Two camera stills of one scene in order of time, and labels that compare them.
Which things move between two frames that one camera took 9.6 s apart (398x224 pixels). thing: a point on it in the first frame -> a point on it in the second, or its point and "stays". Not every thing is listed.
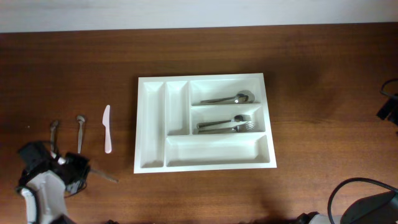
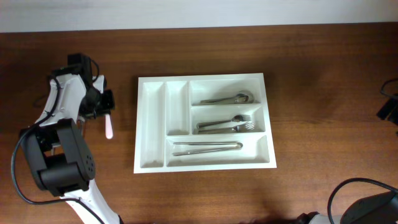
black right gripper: x=388 y=107 stays
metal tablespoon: x=245 y=97 stays
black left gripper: x=83 y=163 -> x=109 y=104
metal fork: x=238 y=118 stays
